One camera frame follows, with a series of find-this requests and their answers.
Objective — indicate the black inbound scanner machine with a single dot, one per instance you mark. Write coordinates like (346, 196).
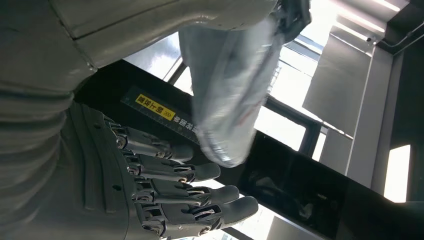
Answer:
(298, 179)

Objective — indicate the yellow black ruler label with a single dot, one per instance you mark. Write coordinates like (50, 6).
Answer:
(152, 107)

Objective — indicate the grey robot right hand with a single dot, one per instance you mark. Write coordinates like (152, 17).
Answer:
(99, 165)

